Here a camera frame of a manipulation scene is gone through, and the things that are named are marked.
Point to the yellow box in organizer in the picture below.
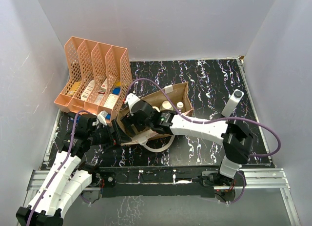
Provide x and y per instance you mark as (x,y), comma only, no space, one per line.
(74,88)

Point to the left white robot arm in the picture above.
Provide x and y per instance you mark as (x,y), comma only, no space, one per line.
(69,176)

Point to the black front rail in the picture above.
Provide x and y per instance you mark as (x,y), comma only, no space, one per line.
(158,181)

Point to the white bottle with black cap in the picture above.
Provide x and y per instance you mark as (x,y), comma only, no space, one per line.
(232,102)

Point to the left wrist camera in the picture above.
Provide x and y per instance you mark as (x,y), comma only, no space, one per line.
(102,117)

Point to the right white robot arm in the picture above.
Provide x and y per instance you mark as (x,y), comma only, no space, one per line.
(234,136)

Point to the brown canvas tote bag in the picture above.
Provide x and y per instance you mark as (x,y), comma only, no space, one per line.
(176,93)

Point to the blue yellow item in organizer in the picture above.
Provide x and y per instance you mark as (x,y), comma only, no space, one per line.
(117,88)

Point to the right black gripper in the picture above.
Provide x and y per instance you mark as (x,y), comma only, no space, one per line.
(127,121)

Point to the blue white small box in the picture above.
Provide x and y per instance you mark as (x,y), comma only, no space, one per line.
(72,116)

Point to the pink plastic file organizer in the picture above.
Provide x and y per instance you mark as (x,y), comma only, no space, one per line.
(92,60)

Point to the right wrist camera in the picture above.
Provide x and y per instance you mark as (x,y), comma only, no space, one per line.
(130,100)

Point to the small clear bottle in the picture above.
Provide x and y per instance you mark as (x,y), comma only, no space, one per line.
(180,107)

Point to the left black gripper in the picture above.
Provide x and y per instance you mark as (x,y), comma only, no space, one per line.
(110,144)

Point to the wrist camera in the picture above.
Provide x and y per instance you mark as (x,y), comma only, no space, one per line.
(102,117)
(130,100)

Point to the green bottle with beige cap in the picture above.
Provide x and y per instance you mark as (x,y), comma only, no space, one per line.
(166,105)

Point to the white red box in organizer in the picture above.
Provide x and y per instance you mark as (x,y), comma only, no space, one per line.
(103,88)

